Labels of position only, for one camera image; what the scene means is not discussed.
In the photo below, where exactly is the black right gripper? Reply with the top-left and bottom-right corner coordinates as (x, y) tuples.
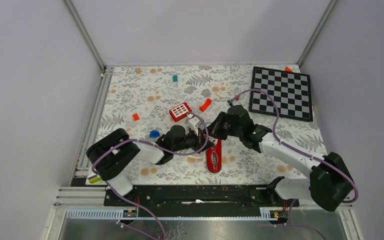
(203, 111), (243, 141)

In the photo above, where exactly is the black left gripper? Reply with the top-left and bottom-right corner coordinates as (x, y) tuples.
(172, 127), (215, 154)

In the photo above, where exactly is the blue plastic toy piece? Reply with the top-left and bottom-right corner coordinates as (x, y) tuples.
(149, 130), (161, 138)

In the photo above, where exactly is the red canvas sneaker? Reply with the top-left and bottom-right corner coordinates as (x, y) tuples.
(205, 139), (222, 174)

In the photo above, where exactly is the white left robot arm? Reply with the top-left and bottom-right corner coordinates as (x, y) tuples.
(86, 114), (215, 206)

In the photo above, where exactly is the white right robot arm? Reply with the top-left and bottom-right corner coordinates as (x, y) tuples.
(208, 105), (355, 212)

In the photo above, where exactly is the red white window brick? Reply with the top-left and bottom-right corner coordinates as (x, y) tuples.
(169, 102), (192, 123)

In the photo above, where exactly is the orange red curved block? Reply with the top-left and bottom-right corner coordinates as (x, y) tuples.
(199, 98), (212, 112)

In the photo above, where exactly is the small orange cube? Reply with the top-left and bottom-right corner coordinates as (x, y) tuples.
(132, 113), (140, 121)

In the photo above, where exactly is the floral patterned table mat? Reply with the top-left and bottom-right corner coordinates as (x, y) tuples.
(94, 64), (335, 186)

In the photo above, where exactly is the black grey chessboard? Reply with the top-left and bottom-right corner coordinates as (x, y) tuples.
(251, 66), (314, 122)

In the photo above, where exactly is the orange block behind chessboard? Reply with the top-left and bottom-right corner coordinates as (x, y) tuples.
(285, 67), (293, 73)

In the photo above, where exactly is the yellow green block stack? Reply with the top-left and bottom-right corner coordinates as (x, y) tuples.
(85, 174), (102, 185)

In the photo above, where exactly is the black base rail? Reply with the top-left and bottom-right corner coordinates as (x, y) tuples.
(103, 184), (299, 218)

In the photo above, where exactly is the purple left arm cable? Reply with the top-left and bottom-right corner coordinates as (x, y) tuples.
(90, 111), (210, 240)

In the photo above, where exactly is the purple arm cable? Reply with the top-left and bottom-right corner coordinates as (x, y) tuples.
(230, 88), (360, 240)
(90, 111), (210, 240)

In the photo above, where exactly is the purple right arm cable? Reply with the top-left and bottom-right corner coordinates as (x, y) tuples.
(230, 88), (360, 240)

